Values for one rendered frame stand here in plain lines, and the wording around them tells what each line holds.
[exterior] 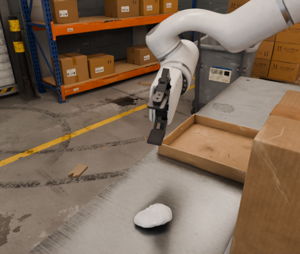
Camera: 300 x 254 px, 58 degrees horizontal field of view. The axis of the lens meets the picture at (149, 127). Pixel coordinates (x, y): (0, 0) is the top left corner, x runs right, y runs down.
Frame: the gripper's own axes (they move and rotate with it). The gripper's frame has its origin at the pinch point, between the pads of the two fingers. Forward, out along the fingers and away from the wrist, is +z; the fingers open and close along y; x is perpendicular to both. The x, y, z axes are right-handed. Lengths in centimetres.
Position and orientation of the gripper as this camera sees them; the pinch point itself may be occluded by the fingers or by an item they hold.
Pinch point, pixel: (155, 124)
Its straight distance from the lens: 52.9
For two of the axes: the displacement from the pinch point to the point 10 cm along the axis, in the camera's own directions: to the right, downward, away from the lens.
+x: 9.6, 1.9, -1.9
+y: 0.1, -7.4, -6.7
